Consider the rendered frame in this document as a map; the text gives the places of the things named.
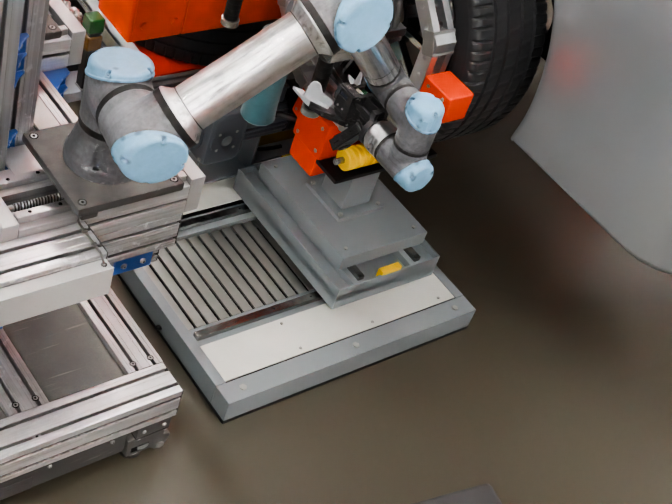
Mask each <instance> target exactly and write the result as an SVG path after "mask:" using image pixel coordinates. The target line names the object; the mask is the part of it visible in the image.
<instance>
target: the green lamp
mask: <svg viewBox="0 0 672 504"><path fill-rule="evenodd" d="M82 26H83V27H84V29H85V30H86V31H87V32H88V34H90V35H91V34H97V33H103V31H104V26H105V18H104V17H103V16H102V15H101V14H100V12H99V11H93V12H86V13H84V17H83V23H82Z"/></svg>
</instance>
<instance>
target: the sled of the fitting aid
mask: <svg viewBox="0 0 672 504"><path fill-rule="evenodd" d="M260 166H261V163H258V164H254V165H250V166H246V167H242V168H238V172H237V175H236V179H235V182H234V186H233V189H234V190H235V191H236V193H237V194H238V195H239V196H240V198H241V199H242V200H243V201H244V202H245V204H246V205H247V206H248V207H249V209H250V210H251V211H252V212H253V214H254V215H255V216H256V217H257V218H258V220H259V221H260V222H261V223H262V225H263V226H264V227H265V228H266V229H267V231H268V232H269V233H270V234H271V236H272V237H273V238H274V239H275V241H276V242H277V243H278V244H279V245H280V247H281V248H282V249H283V250H284V252H285V253H286V254H287V255H288V256H289V258H290V259H291V260H292V261H293V263H294V264H295V265H296V266H297V268H298V269H299V270H300V271H301V272H302V274H303V275H304V276H305V277H306V279H307V280H308V281H309V282H310V283H311V285H312V286H313V287H314V288H315V290H316V291H317V292H318V293H319V295H320V296H321V297H322V298H323V299H324V301H325V302H326V303H327V304H328V306H329V307H330V308H331V309H335V308H338V307H341V306H343V305H346V304H349V303H352V302H355V301H358V300H361V299H364V298H366V297H369V296H372V295H375V294H378V293H381V292H384V291H387V290H389V289H392V288H395V287H398V286H401V285H404V284H407V283H410V282H413V281H415V280H418V279H421V278H424V277H427V276H430V275H432V273H433V271H434V269H435V266H436V264H437V262H438V260H439V258H440V255H439V254H438V253H437V252H436V251H435V250H434V249H433V248H432V247H431V245H430V244H429V243H428V242H427V241H426V240H425V239H424V241H423V243H421V244H418V245H415V246H412V247H409V248H406V249H403V250H399V251H396V252H393V253H390V254H387V255H384V256H381V257H378V258H375V259H372V260H369V261H366V262H362V263H359V264H356V265H353V266H350V267H347V268H344V269H341V270H338V269H337V267H336V266H335V265H334V264H333V263H332V261H331V260H330V259H329V258H328V257H327V256H326V254H325V253H324V252H323V251H322V250H321V248H320V247H319V246H318V245H317V244H316V242H315V241H314V240H313V239H312V238H311V236H310V235H309V234H308V233H307V232H306V230H305V229H304V228H303V227H302V226H301V225H300V223H299V222H298V221H297V220H296V219H295V217H294V216H293V215H292V214H291V213H290V211H289V210H288V209H287V208H286V207H285V205H284V204H283V203H282V202H281V201H280V199H279V198H278V197H277V196H276V195H275V194H274V192H273V191H272V190H271V189H270V188H269V186H268V185H267V184H266V183H265V182H264V180H263V179H262V178H261V177H260V176H259V174H258V172H259V169H260Z"/></svg>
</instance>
